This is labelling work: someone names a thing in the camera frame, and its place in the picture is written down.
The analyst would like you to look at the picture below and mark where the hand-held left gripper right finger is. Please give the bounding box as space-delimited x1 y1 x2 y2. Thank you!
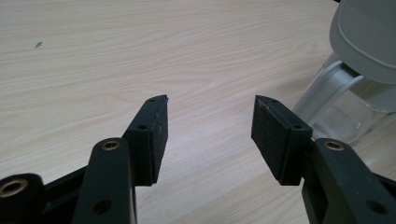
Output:
250 94 396 224

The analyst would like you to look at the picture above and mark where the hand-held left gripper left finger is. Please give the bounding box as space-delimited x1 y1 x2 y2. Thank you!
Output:
71 94 170 224

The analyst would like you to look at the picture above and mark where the clear jar with grey lid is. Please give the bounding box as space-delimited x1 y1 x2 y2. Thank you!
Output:
291 0 396 147

